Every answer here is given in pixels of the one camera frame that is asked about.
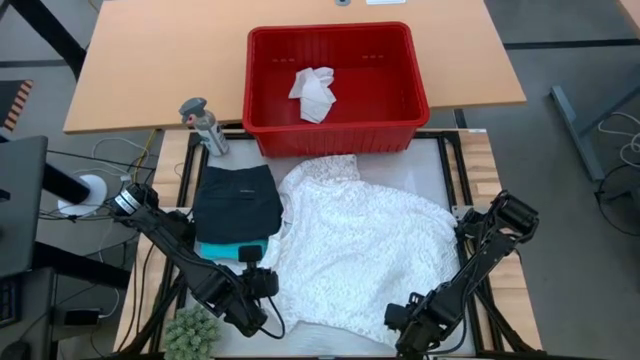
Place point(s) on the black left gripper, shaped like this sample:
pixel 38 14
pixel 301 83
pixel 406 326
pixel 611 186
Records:
pixel 260 285

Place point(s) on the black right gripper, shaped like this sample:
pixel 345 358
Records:
pixel 417 322

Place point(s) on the black garment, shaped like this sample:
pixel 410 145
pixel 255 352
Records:
pixel 237 202

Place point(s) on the white lace garment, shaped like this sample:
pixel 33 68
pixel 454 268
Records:
pixel 360 240

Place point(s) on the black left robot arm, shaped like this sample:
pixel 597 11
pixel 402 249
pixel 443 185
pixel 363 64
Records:
pixel 175 245

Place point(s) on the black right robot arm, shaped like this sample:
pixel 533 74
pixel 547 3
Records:
pixel 480 265

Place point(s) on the red plastic laundry basket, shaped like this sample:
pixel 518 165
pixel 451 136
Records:
pixel 265 75

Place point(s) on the spray bottle with grey trigger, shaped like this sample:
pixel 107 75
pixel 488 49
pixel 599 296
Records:
pixel 206 127

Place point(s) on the small black floor box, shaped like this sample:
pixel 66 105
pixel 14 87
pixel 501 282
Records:
pixel 82 317

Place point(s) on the white round base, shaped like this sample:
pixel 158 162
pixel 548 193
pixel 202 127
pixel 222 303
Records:
pixel 92 192

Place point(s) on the small white crumpled cloth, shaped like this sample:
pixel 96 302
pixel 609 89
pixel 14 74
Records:
pixel 312 95

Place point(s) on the light wooden desk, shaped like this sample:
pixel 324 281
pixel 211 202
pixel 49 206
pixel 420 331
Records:
pixel 160 60

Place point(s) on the grey desk leg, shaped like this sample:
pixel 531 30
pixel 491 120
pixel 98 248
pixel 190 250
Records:
pixel 575 130

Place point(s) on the orange black striped mat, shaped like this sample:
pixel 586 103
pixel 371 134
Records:
pixel 17 105

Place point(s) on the black diagonal desk leg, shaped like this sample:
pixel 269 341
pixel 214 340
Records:
pixel 50 30

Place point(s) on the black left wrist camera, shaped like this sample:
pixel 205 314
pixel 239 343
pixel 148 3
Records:
pixel 250 256

